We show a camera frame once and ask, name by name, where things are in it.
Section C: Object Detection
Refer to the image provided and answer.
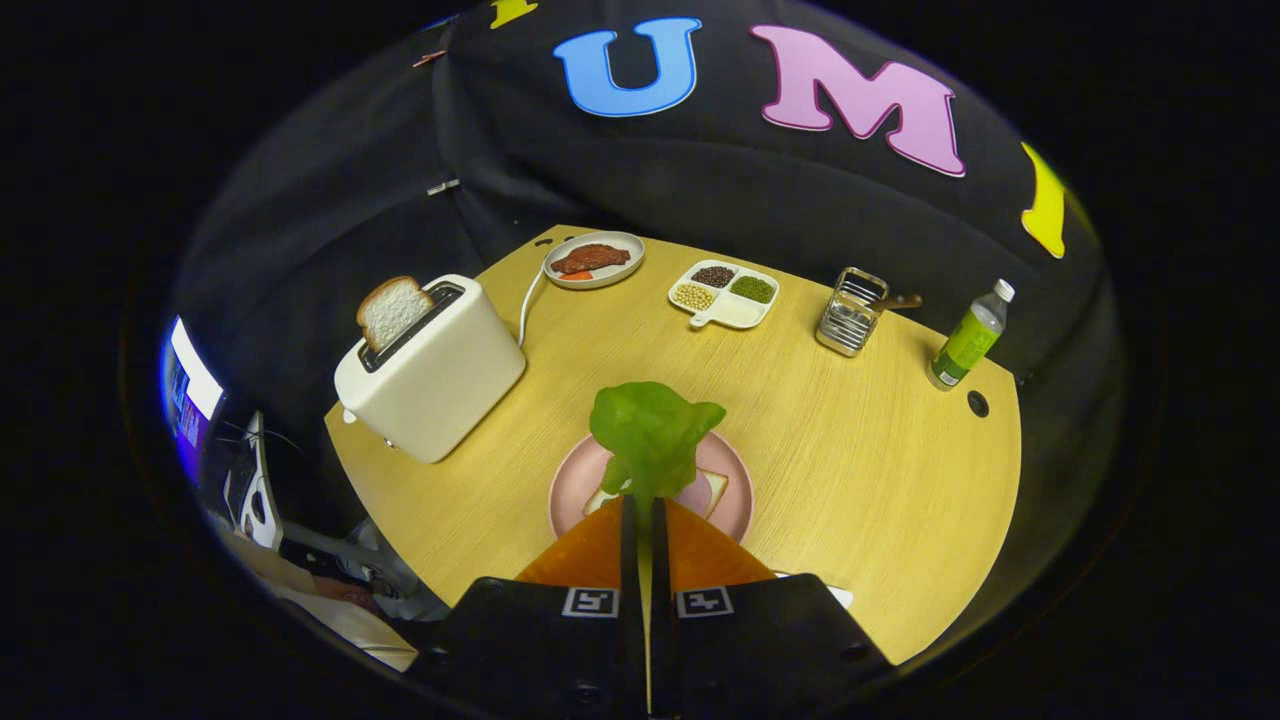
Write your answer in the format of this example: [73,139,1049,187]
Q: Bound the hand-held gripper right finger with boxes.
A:
[652,497,893,716]

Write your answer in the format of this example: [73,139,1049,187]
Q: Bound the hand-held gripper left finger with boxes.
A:
[430,495,646,720]

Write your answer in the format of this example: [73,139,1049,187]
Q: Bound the green lettuce leaf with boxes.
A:
[589,381,728,521]

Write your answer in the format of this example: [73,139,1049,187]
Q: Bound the toasted white bread slice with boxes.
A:
[356,276,435,353]

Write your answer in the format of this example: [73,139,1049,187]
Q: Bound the pink round plate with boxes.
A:
[548,430,755,546]

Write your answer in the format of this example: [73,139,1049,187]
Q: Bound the white bread slice with ham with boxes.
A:
[583,468,731,521]

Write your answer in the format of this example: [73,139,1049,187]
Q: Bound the white square plate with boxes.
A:
[775,572,856,611]

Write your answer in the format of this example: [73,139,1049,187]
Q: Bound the white toaster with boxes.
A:
[334,274,528,465]

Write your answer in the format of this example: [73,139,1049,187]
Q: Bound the white divided dish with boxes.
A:
[668,260,780,331]

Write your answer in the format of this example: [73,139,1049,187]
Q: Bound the white oval plate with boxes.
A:
[543,231,646,291]

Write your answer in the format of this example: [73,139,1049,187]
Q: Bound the brown cooked meat piece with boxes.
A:
[551,244,632,277]

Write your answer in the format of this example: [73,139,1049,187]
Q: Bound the green label plastic bottle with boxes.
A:
[926,279,1016,391]

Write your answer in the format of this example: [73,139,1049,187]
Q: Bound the lit computer monitor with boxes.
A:
[160,317,226,481]

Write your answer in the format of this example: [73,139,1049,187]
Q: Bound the white toaster power cable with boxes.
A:
[517,268,549,349]

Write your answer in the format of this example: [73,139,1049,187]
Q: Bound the metal wire utensil holder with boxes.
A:
[815,267,890,358]

